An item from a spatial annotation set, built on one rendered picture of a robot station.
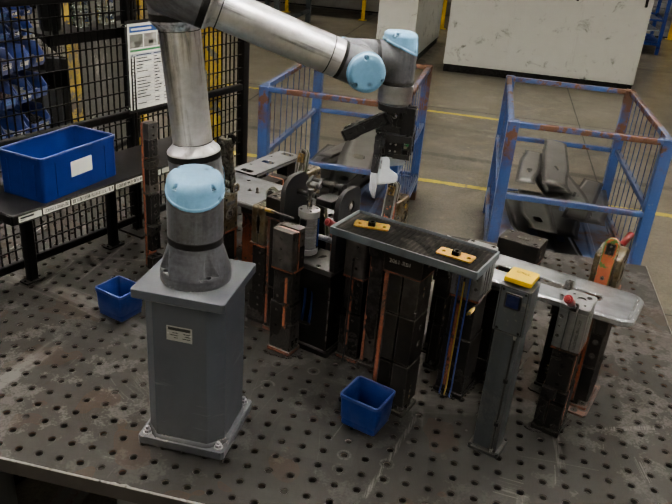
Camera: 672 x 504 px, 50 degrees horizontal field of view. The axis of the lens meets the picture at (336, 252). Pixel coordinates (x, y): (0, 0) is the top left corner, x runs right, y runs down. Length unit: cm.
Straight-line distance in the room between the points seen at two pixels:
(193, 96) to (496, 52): 843
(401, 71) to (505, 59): 830
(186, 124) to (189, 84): 8
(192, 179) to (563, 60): 863
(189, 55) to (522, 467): 117
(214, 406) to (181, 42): 77
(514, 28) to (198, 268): 853
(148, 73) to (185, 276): 126
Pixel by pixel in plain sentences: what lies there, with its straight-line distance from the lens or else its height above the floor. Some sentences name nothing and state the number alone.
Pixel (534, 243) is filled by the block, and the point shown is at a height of 103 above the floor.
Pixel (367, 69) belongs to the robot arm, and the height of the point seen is 156.
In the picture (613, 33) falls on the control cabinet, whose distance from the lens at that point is 989.
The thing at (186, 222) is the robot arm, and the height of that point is 125.
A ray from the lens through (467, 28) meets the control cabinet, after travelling 980.
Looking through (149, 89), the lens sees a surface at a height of 122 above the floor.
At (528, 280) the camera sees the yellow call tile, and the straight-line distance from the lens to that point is 157.
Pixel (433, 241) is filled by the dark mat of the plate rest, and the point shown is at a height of 116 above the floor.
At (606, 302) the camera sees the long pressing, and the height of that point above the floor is 100.
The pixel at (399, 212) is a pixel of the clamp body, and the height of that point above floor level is 101.
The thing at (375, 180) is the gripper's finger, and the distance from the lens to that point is 160.
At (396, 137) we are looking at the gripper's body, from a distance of 160.
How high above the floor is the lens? 183
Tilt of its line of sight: 25 degrees down
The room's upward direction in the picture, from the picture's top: 5 degrees clockwise
